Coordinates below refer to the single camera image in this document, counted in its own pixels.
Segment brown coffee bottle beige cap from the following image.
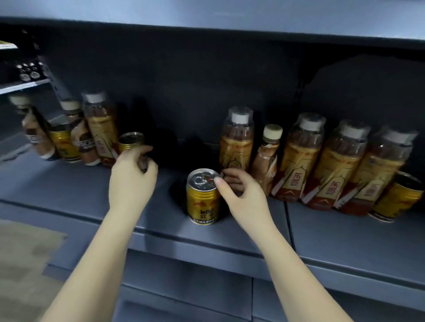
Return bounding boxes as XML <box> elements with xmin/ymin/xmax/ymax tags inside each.
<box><xmin>249</xmin><ymin>124</ymin><xmax>284</xmax><ymax>196</ymax></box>
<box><xmin>8</xmin><ymin>94</ymin><xmax>57</xmax><ymax>161</ymax></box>
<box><xmin>59</xmin><ymin>99</ymin><xmax>101</xmax><ymax>166</ymax></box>

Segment person's right hand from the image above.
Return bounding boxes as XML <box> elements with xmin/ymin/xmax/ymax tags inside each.
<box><xmin>213</xmin><ymin>168</ymin><xmax>280</xmax><ymax>243</ymax></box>

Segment row of dark glass bottles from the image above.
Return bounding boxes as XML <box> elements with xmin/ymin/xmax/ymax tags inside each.
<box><xmin>15</xmin><ymin>61</ymin><xmax>48</xmax><ymax>83</ymax></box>

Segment person's right forearm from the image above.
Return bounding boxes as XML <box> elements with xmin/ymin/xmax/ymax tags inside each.
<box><xmin>251</xmin><ymin>228</ymin><xmax>354</xmax><ymax>322</ymax></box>

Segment person's left hand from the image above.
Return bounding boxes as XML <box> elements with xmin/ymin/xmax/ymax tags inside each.
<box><xmin>108</xmin><ymin>145</ymin><xmax>159</xmax><ymax>220</ymax></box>

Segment dark grey metal shelf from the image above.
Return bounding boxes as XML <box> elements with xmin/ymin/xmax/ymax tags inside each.
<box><xmin>0</xmin><ymin>0</ymin><xmax>425</xmax><ymax>322</ymax></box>

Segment person's left forearm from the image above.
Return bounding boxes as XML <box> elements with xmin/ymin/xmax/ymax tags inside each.
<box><xmin>41</xmin><ymin>209</ymin><xmax>148</xmax><ymax>322</ymax></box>

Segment black store shelving white strips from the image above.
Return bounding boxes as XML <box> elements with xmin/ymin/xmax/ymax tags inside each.
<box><xmin>0</xmin><ymin>33</ymin><xmax>52</xmax><ymax>97</ymax></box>

